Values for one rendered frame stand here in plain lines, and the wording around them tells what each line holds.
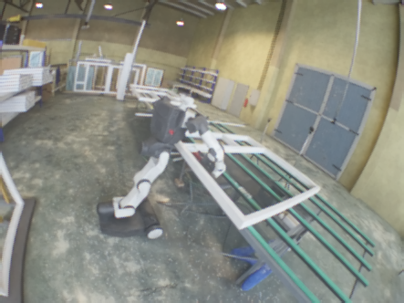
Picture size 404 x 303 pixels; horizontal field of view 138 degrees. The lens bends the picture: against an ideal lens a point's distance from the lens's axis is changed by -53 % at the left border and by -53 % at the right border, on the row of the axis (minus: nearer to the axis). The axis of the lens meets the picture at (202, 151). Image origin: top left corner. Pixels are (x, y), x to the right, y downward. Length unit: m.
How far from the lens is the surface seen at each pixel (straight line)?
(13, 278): 1.99
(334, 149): 7.42
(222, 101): 11.11
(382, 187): 7.43
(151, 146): 1.39
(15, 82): 4.63
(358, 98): 7.56
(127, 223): 1.83
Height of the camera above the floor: 1.61
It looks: 24 degrees down
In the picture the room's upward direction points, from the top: 17 degrees clockwise
